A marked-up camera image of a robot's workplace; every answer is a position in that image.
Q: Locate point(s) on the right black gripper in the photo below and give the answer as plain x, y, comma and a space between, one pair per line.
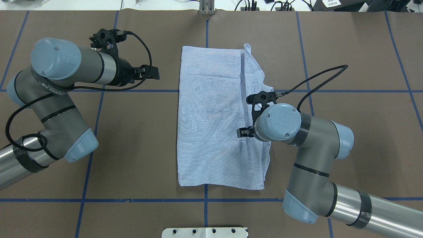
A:
245, 132

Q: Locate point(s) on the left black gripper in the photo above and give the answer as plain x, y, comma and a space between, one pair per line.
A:
124, 70

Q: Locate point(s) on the light blue striped shirt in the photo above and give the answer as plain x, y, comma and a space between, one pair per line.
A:
213, 86

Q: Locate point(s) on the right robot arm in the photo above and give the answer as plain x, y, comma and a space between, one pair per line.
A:
310, 194

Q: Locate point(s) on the black labelled box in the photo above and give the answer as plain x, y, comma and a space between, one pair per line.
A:
340, 6

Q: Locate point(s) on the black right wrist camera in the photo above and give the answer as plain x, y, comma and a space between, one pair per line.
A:
261, 101

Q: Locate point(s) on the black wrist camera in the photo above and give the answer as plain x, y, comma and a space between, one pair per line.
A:
261, 101
107, 40

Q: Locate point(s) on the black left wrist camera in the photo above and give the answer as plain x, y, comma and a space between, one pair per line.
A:
107, 40

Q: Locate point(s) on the aluminium frame post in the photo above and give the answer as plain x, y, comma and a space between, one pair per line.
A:
206, 7

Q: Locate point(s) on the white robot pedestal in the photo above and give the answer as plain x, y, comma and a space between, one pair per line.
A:
206, 232

